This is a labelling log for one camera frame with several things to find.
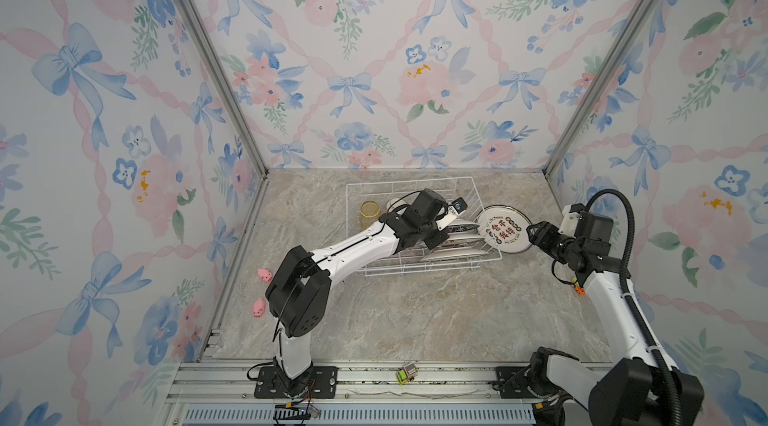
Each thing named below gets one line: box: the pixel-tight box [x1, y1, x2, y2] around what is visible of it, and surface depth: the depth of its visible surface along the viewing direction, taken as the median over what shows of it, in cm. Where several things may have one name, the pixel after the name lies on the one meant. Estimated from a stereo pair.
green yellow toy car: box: [396, 362, 419, 385], surface depth 75 cm
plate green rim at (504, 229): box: [476, 204, 533, 254], surface depth 105 cm
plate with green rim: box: [490, 204, 533, 235], surface depth 105 cm
